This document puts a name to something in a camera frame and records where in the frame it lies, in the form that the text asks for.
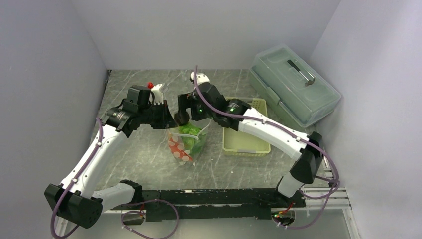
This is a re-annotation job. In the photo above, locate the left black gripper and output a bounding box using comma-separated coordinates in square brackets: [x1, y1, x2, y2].
[139, 100, 178, 129]

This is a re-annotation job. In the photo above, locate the dark purple mangosteen toy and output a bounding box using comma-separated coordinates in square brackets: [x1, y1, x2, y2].
[174, 111, 190, 126]

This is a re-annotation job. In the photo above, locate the clear dotted zip bag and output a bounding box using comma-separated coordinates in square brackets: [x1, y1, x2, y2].
[166, 119, 211, 166]

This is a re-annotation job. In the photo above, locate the green cabbage toy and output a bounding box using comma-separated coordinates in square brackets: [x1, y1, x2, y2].
[178, 123, 207, 159]

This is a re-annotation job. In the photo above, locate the pale green plastic basket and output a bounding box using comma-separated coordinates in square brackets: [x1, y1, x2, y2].
[222, 97, 271, 157]

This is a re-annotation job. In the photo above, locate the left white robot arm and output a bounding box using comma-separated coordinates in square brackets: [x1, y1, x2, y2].
[44, 84, 177, 229]

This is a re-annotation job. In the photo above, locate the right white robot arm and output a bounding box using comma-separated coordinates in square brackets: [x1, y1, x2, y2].
[175, 83, 323, 207]

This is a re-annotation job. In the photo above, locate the clear lidded storage box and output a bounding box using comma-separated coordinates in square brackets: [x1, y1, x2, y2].
[249, 44, 341, 128]

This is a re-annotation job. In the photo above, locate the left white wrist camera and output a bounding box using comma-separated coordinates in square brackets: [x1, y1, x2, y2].
[147, 82, 167, 105]

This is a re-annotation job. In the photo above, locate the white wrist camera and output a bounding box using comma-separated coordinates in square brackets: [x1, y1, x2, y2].
[147, 82, 167, 105]
[189, 72, 210, 85]

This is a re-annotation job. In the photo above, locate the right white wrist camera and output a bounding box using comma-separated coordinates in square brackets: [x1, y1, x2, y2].
[189, 72, 210, 85]

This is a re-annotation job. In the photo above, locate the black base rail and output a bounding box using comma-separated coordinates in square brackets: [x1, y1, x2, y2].
[114, 188, 306, 222]

